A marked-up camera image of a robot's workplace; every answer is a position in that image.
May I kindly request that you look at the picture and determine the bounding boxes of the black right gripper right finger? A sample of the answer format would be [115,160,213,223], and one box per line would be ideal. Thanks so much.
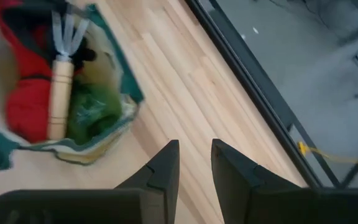
[211,138,358,224]

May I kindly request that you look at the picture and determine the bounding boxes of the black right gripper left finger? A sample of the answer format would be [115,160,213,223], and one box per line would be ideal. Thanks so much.
[0,139,180,224]

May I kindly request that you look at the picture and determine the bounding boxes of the green transparent spray bottle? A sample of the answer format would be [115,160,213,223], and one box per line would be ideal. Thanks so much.
[66,76,124,146]

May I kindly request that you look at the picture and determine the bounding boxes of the cream gardening bag green trim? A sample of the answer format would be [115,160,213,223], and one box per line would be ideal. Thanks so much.
[0,0,145,172]

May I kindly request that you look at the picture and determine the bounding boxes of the three-tine cultivator wooden handle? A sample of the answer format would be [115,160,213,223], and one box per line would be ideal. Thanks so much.
[46,10,91,141]

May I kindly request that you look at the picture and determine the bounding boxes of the red black gardening glove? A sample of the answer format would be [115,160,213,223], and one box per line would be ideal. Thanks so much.
[0,0,98,144]

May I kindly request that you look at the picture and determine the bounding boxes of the yellow hanging cable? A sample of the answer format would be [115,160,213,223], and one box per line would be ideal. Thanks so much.
[296,141,358,165]

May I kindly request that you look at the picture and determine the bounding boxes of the black table edge frame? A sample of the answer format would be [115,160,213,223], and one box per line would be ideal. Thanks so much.
[183,0,358,190]

